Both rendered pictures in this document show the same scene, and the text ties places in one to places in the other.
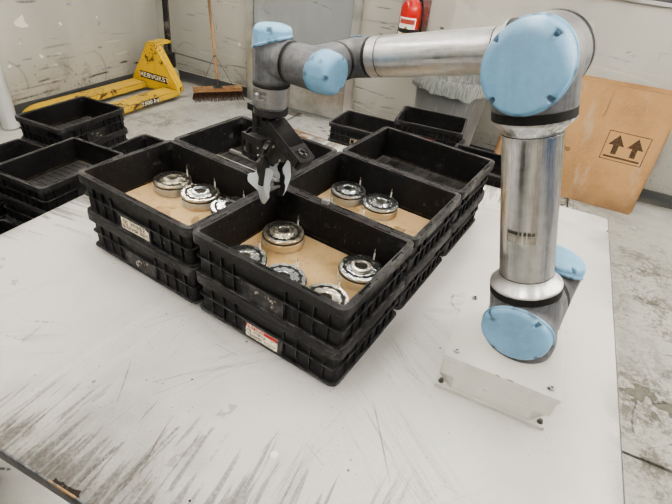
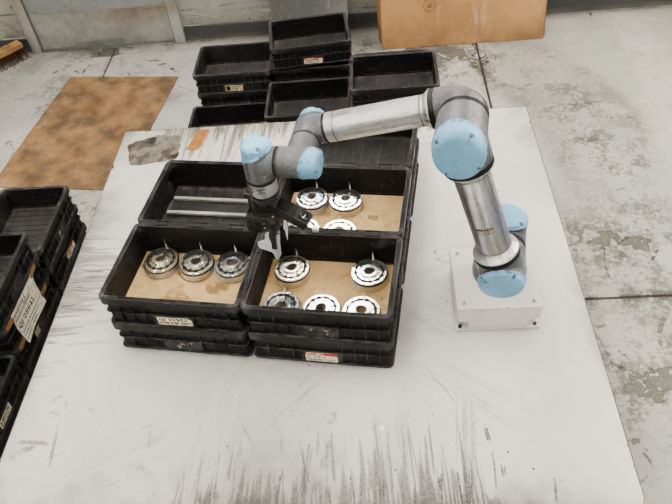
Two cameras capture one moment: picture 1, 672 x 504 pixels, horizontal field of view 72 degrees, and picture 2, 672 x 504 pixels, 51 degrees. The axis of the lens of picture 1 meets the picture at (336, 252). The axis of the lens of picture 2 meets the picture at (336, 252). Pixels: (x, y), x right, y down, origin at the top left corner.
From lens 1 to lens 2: 98 cm
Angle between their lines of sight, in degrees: 15
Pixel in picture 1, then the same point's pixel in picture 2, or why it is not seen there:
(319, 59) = (306, 161)
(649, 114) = not seen: outside the picture
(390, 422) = (441, 371)
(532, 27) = (456, 137)
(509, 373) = (504, 302)
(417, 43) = (366, 119)
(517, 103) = (461, 173)
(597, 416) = (569, 300)
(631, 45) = not seen: outside the picture
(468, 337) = (467, 288)
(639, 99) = not seen: outside the picture
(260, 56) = (255, 168)
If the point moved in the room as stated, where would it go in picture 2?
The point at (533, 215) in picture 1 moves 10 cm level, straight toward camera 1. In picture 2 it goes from (488, 218) to (491, 249)
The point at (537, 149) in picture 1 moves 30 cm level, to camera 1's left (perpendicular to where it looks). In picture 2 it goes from (479, 186) to (353, 226)
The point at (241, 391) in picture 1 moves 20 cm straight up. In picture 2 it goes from (332, 401) to (324, 357)
